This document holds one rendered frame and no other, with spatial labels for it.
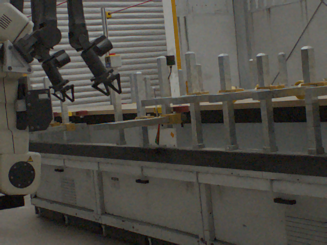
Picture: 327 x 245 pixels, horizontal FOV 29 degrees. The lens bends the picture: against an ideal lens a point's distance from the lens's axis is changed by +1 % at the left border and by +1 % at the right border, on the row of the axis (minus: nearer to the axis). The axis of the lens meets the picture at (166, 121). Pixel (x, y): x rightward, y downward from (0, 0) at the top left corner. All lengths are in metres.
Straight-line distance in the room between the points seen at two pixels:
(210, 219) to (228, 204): 0.17
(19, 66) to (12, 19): 0.23
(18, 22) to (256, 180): 1.18
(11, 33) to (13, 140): 0.41
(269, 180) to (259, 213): 0.48
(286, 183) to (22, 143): 1.06
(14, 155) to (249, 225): 1.29
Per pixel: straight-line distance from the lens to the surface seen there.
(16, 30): 2.52
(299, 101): 2.70
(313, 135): 2.45
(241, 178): 2.84
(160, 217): 3.89
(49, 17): 2.42
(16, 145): 2.49
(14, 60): 2.36
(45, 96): 2.50
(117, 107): 3.65
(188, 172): 3.15
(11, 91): 2.52
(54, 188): 5.27
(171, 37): 4.87
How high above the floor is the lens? 1.00
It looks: 3 degrees down
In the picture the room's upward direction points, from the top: 6 degrees counter-clockwise
